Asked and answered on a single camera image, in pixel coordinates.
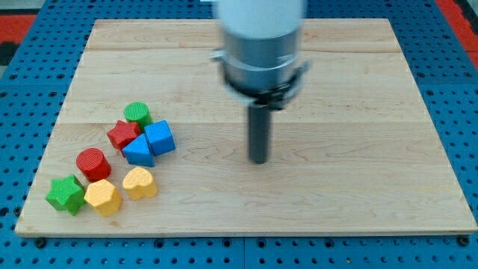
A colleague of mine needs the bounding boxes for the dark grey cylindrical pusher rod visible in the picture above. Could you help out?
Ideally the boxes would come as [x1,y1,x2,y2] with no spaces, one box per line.
[248,105,271,164]

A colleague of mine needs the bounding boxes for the black pusher mount bracket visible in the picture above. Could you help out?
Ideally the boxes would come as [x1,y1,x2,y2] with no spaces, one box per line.
[223,61,311,111]

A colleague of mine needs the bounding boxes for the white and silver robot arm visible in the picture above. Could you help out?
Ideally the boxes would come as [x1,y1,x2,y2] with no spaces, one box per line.
[211,0,309,164]

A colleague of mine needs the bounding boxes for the blue triangle block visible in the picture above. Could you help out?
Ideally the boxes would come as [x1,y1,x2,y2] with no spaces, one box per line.
[122,134,155,167]

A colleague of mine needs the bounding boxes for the red star block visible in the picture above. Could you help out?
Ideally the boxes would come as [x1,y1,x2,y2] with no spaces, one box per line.
[107,120,142,156]

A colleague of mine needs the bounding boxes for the green star block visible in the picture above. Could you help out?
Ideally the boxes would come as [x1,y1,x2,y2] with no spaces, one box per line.
[45,174,85,216]

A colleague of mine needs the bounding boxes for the light wooden board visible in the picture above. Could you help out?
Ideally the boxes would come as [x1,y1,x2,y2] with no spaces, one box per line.
[14,18,478,238]

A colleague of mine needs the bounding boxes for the blue cube block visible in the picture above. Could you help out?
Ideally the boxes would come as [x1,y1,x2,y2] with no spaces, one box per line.
[145,120,176,156]

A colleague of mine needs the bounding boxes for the green cylinder block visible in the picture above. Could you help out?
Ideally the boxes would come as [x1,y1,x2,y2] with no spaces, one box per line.
[123,102,153,132]

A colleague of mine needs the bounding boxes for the yellow heart block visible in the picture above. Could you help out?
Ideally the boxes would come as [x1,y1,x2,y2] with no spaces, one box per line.
[122,167,158,200]

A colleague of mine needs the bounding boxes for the red cylinder block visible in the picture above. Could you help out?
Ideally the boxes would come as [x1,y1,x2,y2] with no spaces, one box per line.
[75,148,111,182]

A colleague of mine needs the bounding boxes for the yellow hexagon block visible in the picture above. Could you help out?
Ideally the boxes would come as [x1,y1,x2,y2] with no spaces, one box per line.
[84,179,122,217]

